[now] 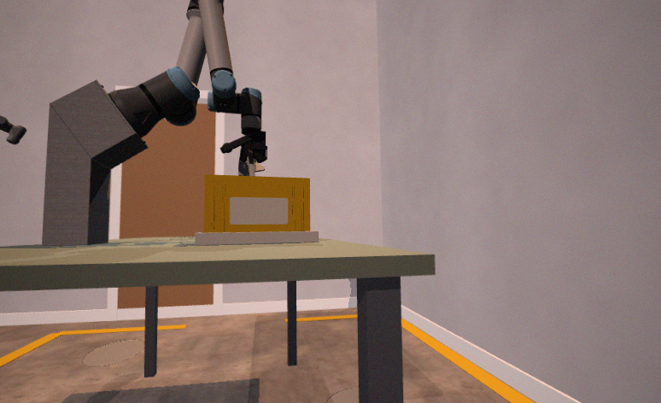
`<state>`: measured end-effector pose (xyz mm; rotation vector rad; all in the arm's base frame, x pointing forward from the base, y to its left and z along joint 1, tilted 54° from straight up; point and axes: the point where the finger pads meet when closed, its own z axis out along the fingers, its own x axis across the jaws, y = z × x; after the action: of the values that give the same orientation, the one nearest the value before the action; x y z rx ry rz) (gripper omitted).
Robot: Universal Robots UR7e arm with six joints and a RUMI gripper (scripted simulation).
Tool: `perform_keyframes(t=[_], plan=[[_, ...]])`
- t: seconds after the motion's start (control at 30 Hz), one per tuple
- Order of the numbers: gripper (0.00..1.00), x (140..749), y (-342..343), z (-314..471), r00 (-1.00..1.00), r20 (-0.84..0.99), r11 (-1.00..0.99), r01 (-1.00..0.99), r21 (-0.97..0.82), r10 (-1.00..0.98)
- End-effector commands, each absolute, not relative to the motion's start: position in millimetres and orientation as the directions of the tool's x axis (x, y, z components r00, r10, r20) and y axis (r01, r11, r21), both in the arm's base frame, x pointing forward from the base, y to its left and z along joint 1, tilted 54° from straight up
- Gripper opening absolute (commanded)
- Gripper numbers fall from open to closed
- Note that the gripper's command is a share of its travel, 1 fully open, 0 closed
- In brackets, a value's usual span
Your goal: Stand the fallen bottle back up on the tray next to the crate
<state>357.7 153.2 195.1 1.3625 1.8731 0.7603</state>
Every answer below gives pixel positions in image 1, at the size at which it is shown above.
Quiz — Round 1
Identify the orange divided crate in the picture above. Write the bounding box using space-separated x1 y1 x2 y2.
204 175 310 233

